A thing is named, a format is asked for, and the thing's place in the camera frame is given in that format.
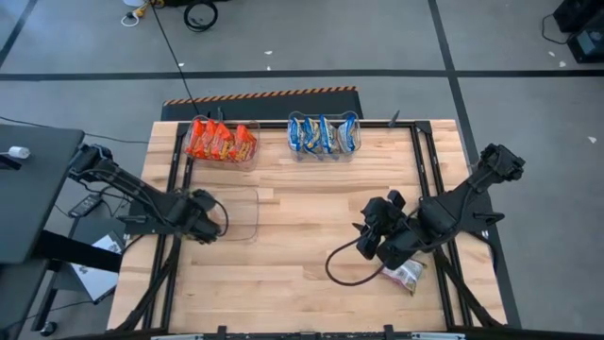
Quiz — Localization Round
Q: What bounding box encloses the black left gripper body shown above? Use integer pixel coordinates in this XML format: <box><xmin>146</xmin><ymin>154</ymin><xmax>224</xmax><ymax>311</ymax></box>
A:
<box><xmin>177</xmin><ymin>188</ymin><xmax>221</xmax><ymax>237</ymax></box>

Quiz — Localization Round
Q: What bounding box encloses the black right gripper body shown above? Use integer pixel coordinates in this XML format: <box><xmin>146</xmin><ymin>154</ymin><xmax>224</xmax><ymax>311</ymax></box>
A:
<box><xmin>361</xmin><ymin>189</ymin><xmax>426</xmax><ymax>251</ymax></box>

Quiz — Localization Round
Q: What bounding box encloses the lime chili Maruchan noodle pack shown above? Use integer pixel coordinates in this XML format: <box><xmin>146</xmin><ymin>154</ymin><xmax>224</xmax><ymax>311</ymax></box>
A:
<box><xmin>380</xmin><ymin>258</ymin><xmax>427</xmax><ymax>298</ymax></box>

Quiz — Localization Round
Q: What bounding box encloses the blue Maruchan noodle pack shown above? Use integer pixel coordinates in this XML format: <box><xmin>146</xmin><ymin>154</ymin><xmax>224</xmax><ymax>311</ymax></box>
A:
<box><xmin>319</xmin><ymin>114</ymin><xmax>340</xmax><ymax>155</ymax></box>
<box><xmin>337</xmin><ymin>112</ymin><xmax>359</xmax><ymax>155</ymax></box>
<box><xmin>301</xmin><ymin>116</ymin><xmax>322</xmax><ymax>155</ymax></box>
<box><xmin>287</xmin><ymin>116</ymin><xmax>304</xmax><ymax>153</ymax></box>

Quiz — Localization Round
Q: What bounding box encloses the clear plastic bin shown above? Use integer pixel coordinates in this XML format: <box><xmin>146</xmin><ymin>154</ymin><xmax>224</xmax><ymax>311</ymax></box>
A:
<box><xmin>206</xmin><ymin>187</ymin><xmax>260</xmax><ymax>243</ymax></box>
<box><xmin>183</xmin><ymin>112</ymin><xmax>260</xmax><ymax>172</ymax></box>
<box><xmin>286</xmin><ymin>110</ymin><xmax>363</xmax><ymax>164</ymax></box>

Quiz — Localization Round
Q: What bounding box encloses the white flat strip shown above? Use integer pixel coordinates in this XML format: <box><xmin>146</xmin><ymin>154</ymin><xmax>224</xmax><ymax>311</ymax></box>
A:
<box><xmin>149</xmin><ymin>332</ymin><xmax>202</xmax><ymax>340</ymax></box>
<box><xmin>411</xmin><ymin>331</ymin><xmax>467</xmax><ymax>340</ymax></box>

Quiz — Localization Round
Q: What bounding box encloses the black power adapter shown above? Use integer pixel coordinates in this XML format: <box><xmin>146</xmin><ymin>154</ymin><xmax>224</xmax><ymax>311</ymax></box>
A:
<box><xmin>67</xmin><ymin>193</ymin><xmax>104</xmax><ymax>219</ymax></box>

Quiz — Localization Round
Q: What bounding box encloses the black hazard-striped floor mat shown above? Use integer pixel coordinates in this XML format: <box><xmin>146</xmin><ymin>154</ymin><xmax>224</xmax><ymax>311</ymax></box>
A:
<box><xmin>160</xmin><ymin>85</ymin><xmax>364</xmax><ymax>122</ymax></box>

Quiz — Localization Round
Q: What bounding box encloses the black desk leg bar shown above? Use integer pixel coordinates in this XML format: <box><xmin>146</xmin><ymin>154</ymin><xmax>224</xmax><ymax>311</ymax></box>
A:
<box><xmin>30</xmin><ymin>229</ymin><xmax>125</xmax><ymax>275</ymax></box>

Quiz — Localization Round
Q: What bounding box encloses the black desk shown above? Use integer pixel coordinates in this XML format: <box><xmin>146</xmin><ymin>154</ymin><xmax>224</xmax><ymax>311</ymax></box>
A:
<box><xmin>0</xmin><ymin>123</ymin><xmax>86</xmax><ymax>265</ymax></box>

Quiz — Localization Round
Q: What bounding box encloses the black equipment case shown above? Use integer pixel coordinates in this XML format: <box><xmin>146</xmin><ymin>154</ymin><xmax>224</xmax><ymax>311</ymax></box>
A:
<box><xmin>551</xmin><ymin>0</ymin><xmax>604</xmax><ymax>34</ymax></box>
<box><xmin>565</xmin><ymin>25</ymin><xmax>604</xmax><ymax>65</ymax></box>

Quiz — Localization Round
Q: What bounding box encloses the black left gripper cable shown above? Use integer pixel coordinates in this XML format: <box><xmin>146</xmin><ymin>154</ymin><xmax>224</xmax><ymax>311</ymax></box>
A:
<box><xmin>212</xmin><ymin>196</ymin><xmax>231</xmax><ymax>238</ymax></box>

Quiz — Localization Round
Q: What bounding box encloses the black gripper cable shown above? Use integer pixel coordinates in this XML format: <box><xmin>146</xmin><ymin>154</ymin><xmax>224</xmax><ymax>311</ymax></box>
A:
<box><xmin>212</xmin><ymin>196</ymin><xmax>231</xmax><ymax>238</ymax></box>
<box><xmin>324</xmin><ymin>235</ymin><xmax>392</xmax><ymax>288</ymax></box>

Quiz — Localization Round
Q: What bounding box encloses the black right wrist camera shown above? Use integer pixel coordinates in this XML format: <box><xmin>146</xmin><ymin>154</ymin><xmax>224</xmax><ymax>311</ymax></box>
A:
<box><xmin>355</xmin><ymin>229</ymin><xmax>380</xmax><ymax>261</ymax></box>

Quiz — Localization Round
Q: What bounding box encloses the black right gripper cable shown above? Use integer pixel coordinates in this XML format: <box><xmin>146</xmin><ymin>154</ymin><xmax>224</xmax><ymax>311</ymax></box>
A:
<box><xmin>324</xmin><ymin>235</ymin><xmax>392</xmax><ymax>288</ymax></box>

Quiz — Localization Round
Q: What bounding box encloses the black metal rig frame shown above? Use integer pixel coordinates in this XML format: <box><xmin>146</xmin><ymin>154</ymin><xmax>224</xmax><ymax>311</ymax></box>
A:
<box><xmin>107</xmin><ymin>120</ymin><xmax>523</xmax><ymax>340</ymax></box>

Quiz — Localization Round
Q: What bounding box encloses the long black floor cable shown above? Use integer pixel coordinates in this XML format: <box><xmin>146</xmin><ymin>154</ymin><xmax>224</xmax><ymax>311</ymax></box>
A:
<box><xmin>148</xmin><ymin>0</ymin><xmax>203</xmax><ymax>118</ymax></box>

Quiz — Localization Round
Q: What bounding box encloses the black coiled cable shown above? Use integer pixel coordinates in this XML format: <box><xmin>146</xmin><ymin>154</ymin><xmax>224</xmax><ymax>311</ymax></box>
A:
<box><xmin>182</xmin><ymin>0</ymin><xmax>219</xmax><ymax>33</ymax></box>

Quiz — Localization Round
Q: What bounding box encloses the white and yellow plug cable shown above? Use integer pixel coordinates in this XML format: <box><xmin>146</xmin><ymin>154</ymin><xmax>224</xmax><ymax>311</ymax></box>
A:
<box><xmin>120</xmin><ymin>0</ymin><xmax>164</xmax><ymax>27</ymax></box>

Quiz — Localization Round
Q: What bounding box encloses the thin black floor cable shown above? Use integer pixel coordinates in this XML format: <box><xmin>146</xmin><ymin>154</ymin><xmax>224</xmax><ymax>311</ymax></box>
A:
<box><xmin>540</xmin><ymin>12</ymin><xmax>575</xmax><ymax>47</ymax></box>

